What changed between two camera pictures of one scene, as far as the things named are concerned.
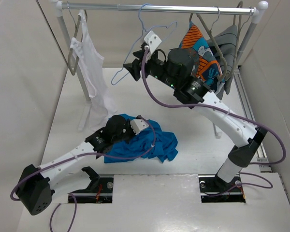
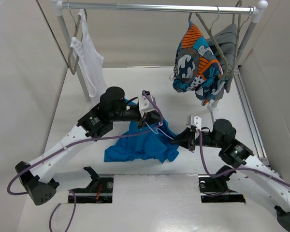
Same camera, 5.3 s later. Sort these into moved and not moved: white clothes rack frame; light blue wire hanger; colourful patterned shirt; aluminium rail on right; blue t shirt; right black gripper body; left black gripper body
Moved: right black gripper body; light blue wire hanger; left black gripper body; blue t shirt
Not moved: aluminium rail on right; colourful patterned shirt; white clothes rack frame
